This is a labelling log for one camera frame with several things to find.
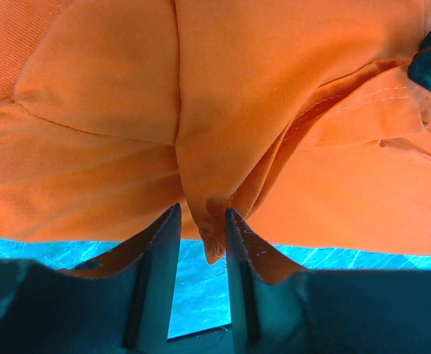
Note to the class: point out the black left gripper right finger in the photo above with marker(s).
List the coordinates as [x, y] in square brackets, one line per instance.
[278, 306]

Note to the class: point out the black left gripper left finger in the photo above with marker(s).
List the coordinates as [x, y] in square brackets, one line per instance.
[117, 302]

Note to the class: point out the orange t shirt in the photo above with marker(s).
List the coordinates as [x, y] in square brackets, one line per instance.
[300, 115]

